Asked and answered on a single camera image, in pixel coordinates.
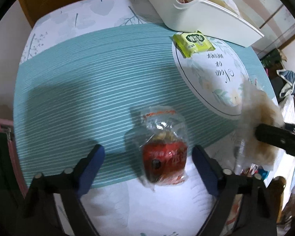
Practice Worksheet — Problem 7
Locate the blue foil snack packet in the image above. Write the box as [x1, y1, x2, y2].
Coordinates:
[257, 167, 269, 181]

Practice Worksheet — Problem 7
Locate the green snack packet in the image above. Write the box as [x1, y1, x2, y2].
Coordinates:
[172, 31, 215, 58]

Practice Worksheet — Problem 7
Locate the brown chocolate snack packet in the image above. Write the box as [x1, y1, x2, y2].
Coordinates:
[240, 164, 258, 177]

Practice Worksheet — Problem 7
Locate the red snack clear packet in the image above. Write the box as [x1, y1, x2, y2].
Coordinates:
[133, 105, 189, 189]

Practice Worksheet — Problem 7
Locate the patterned tablecloth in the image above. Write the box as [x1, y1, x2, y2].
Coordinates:
[14, 0, 277, 235]

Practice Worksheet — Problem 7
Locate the white plastic storage bin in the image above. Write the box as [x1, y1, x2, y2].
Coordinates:
[148, 0, 264, 47]

